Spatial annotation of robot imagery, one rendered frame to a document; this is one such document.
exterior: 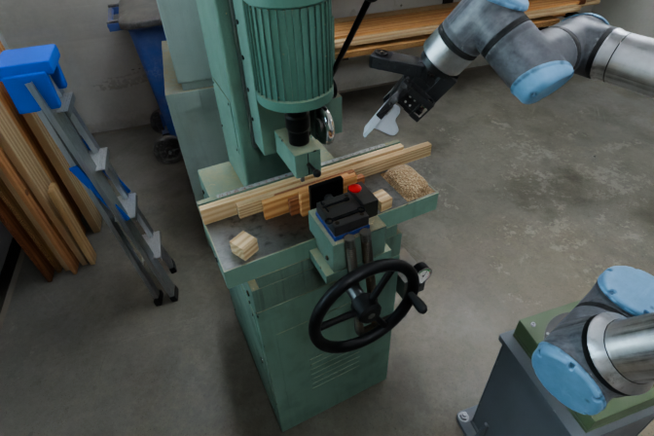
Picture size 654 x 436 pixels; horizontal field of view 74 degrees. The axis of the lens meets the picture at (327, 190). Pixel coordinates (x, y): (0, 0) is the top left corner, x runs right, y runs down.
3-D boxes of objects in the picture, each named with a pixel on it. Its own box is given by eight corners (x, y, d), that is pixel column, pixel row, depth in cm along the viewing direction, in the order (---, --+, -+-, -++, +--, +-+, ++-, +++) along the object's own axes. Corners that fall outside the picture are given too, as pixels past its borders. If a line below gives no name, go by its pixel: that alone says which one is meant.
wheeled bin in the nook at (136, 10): (155, 171, 284) (103, 19, 223) (150, 131, 324) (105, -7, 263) (251, 150, 301) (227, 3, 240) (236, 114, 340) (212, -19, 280)
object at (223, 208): (204, 225, 111) (199, 210, 108) (202, 220, 112) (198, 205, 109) (402, 160, 131) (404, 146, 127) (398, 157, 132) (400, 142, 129)
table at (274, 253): (238, 321, 96) (235, 304, 92) (204, 234, 117) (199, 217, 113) (459, 230, 115) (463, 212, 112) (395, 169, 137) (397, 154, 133)
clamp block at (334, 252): (332, 273, 101) (331, 246, 96) (308, 237, 111) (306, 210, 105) (386, 252, 106) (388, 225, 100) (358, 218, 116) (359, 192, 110)
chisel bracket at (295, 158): (297, 184, 109) (294, 156, 104) (276, 157, 119) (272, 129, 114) (323, 175, 112) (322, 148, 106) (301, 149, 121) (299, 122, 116)
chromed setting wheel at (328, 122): (328, 154, 124) (326, 115, 116) (309, 133, 133) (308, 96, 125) (337, 151, 125) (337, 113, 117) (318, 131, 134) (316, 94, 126)
